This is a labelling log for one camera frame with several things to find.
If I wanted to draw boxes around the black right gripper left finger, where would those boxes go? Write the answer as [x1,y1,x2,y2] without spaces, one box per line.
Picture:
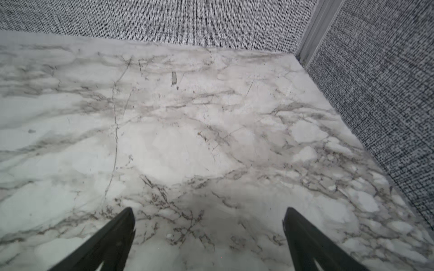
[51,207,136,271]

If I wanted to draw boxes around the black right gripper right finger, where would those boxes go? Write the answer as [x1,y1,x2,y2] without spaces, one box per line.
[283,207,367,271]

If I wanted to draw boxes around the aluminium right corner post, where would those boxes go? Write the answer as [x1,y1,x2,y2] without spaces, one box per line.
[296,0,345,68]

